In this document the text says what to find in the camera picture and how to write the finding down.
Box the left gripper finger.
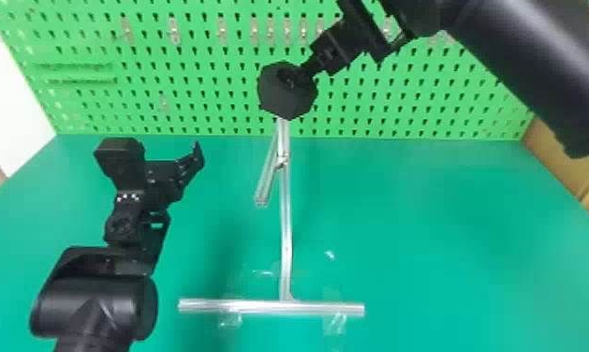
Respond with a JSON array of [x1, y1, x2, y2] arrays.
[[174, 140, 206, 190]]

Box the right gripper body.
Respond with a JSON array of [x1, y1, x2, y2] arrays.
[[309, 10, 394, 77]]

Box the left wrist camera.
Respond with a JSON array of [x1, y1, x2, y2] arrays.
[[93, 137, 149, 192]]

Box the black nut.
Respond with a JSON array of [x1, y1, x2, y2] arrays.
[[256, 60, 320, 122]]

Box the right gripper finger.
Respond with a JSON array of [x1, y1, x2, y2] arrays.
[[293, 52, 335, 82]]

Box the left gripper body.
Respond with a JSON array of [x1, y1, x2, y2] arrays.
[[140, 158, 187, 209]]

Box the white panel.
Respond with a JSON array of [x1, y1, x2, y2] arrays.
[[0, 0, 58, 179]]

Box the metal stand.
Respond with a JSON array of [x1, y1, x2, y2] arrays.
[[177, 116, 367, 319]]

